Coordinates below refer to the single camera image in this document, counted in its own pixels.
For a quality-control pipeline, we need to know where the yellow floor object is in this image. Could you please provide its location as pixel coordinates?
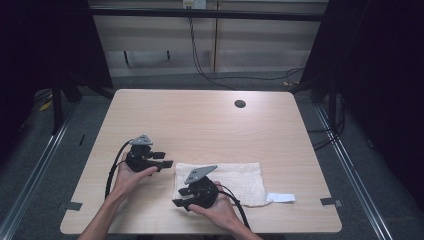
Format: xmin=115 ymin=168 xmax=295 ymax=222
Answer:
xmin=38 ymin=99 xmax=54 ymax=112

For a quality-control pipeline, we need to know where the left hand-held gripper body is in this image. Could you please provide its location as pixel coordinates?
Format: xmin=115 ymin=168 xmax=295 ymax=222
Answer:
xmin=124 ymin=134 xmax=158 ymax=173

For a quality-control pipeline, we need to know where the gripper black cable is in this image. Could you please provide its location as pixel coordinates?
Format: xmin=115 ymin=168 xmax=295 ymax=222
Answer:
xmin=104 ymin=139 xmax=133 ymax=200
xmin=214 ymin=183 xmax=252 ymax=231

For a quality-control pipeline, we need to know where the metal floor rail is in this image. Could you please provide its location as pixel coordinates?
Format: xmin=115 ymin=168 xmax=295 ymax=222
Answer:
xmin=314 ymin=104 xmax=395 ymax=240
xmin=0 ymin=103 xmax=78 ymax=240

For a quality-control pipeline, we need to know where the black wall power cable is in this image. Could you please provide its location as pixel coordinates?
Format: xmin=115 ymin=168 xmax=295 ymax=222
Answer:
xmin=187 ymin=7 xmax=305 ymax=91

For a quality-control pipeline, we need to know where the black horizontal frame bar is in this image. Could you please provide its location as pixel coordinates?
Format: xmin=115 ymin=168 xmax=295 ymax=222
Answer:
xmin=89 ymin=8 xmax=329 ymax=23

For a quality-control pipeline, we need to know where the bundle of black floor cables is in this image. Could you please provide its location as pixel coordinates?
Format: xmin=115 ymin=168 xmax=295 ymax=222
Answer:
xmin=307 ymin=94 xmax=346 ymax=152

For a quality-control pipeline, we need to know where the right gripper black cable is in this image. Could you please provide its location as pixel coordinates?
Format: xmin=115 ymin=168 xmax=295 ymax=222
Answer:
xmin=214 ymin=183 xmax=252 ymax=231

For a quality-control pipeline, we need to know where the black metal stand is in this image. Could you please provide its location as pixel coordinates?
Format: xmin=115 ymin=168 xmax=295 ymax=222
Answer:
xmin=327 ymin=78 xmax=338 ymax=129

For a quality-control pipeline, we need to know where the dark curtain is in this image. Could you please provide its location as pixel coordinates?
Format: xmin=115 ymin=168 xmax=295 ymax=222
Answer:
xmin=0 ymin=0 xmax=114 ymax=161
xmin=299 ymin=0 xmax=424 ymax=214

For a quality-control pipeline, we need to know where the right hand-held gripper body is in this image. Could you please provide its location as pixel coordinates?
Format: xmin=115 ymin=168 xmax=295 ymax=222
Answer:
xmin=184 ymin=164 xmax=220 ymax=210

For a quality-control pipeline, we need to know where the white wall socket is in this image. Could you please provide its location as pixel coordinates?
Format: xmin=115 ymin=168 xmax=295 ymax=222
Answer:
xmin=182 ymin=0 xmax=208 ymax=10

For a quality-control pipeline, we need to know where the person's right hand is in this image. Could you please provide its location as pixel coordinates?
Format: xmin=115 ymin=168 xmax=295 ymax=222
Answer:
xmin=188 ymin=181 xmax=246 ymax=234

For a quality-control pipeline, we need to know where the person's left hand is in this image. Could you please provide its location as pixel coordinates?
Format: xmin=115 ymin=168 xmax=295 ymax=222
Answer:
xmin=111 ymin=152 xmax=159 ymax=201

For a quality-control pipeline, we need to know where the cream cloth with white tag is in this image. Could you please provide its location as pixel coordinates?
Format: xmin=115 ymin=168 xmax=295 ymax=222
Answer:
xmin=172 ymin=162 xmax=297 ymax=208

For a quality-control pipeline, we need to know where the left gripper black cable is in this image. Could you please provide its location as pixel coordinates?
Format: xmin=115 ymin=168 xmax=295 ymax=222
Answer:
xmin=104 ymin=139 xmax=133 ymax=200

